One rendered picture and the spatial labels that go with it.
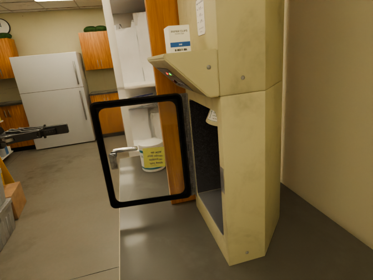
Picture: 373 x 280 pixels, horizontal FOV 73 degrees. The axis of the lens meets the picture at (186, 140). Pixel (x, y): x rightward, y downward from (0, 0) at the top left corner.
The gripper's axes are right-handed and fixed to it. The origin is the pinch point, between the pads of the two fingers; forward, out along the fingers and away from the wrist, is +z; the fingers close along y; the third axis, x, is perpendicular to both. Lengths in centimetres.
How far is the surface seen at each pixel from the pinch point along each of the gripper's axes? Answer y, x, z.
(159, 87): -1.4, -10.0, 36.0
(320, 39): -18, -21, 87
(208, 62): -38, -18, 41
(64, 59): 450, -33, -72
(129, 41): 101, -32, 34
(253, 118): -39, -5, 52
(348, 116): -31, 2, 87
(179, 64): -38, -18, 35
